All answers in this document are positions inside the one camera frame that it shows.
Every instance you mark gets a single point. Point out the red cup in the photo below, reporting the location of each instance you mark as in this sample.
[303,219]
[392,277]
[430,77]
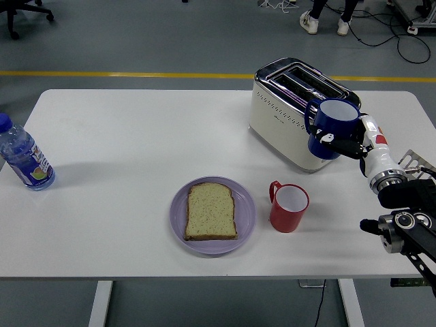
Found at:
[284,221]

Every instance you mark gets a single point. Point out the metal toast rack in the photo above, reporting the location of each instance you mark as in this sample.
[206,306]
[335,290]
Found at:
[413,158]

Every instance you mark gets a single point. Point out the grey table control box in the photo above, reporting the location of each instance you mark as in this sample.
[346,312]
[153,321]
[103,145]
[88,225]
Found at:
[308,283]

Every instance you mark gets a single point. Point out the cream and chrome toaster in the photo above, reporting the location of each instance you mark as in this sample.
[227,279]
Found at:
[276,129]

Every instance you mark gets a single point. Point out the white table leg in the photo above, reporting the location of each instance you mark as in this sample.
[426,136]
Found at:
[100,303]
[351,303]

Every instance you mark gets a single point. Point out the metal frame cart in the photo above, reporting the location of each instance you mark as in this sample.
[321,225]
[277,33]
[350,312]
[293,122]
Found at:
[413,15]

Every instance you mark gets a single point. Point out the black office chair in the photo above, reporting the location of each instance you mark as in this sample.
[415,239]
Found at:
[13,10]

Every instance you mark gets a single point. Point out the slice of bread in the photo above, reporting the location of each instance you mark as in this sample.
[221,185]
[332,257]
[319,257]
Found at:
[211,213]

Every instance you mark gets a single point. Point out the green power strip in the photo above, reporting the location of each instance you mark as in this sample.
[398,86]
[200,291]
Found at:
[407,282]

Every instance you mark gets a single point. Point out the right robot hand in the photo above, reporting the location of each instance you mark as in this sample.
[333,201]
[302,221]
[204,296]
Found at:
[379,156]

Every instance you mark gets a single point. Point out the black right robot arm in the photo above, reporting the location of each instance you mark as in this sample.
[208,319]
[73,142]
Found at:
[408,225]

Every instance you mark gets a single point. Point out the blue cup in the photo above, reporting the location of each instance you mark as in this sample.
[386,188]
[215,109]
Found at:
[335,124]

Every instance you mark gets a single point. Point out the person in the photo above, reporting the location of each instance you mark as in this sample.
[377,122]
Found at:
[311,22]

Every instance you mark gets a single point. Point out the blue-capped water bottle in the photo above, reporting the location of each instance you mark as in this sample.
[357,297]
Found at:
[27,156]

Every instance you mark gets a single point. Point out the purple plate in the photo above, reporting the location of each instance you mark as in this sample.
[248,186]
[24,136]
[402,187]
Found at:
[245,211]

